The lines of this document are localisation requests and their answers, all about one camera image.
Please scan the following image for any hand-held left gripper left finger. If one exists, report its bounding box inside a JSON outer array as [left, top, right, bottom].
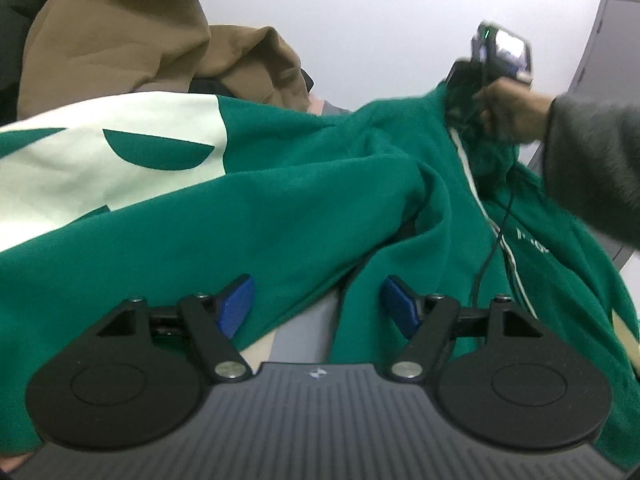
[[86, 274, 257, 385]]

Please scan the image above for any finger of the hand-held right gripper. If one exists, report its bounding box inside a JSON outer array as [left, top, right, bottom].
[[445, 59, 488, 111]]

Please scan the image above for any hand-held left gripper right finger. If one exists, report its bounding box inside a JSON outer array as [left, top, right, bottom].
[[381, 274, 551, 381]]

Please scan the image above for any green sweatshirt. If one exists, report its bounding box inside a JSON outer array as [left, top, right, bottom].
[[0, 82, 640, 453]]

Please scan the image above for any person's right hand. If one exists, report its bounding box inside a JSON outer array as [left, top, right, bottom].
[[472, 80, 557, 145]]

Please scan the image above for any grey door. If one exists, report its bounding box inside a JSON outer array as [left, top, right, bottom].
[[565, 0, 640, 271]]

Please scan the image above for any brown hoodie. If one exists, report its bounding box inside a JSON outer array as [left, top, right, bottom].
[[15, 0, 313, 121]]

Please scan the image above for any black cable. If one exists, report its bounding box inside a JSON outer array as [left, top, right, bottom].
[[469, 157, 518, 311]]

